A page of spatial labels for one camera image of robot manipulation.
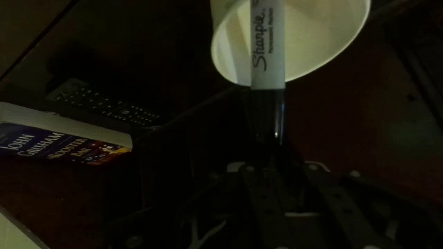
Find black remote control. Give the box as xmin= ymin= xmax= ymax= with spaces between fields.
xmin=46 ymin=77 xmax=162 ymax=127

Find dark John Grisham book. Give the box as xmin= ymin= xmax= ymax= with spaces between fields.
xmin=0 ymin=102 xmax=133 ymax=165

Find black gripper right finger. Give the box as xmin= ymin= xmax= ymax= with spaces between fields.
xmin=305 ymin=160 xmax=397 ymax=249

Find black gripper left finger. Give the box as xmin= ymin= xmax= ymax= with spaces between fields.
xmin=241 ymin=164 xmax=296 ymax=249

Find dark wooden secretary desk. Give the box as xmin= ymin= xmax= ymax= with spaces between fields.
xmin=1 ymin=0 xmax=443 ymax=249

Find grey Sharpie marker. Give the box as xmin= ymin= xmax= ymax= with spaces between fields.
xmin=251 ymin=0 xmax=285 ymax=145

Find white dotted paper coffee cup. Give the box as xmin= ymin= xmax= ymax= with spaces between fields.
xmin=209 ymin=0 xmax=371 ymax=87

